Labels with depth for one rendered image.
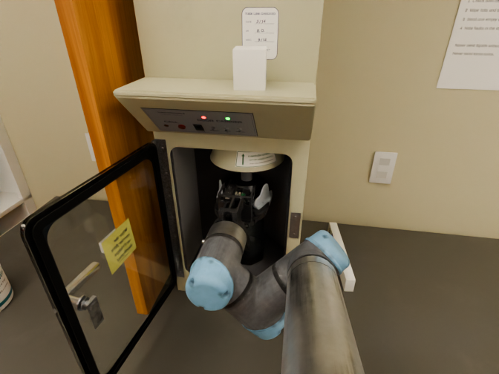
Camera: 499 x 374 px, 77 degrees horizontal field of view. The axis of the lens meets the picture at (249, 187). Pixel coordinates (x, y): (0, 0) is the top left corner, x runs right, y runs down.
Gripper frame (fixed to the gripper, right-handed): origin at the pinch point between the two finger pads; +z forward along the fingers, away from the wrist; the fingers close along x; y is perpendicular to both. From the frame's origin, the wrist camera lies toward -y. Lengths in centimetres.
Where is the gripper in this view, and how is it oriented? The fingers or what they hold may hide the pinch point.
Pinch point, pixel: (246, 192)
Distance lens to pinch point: 79.9
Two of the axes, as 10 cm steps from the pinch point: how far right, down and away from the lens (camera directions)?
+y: 0.0, -8.7, -4.9
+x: -9.9, -0.8, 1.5
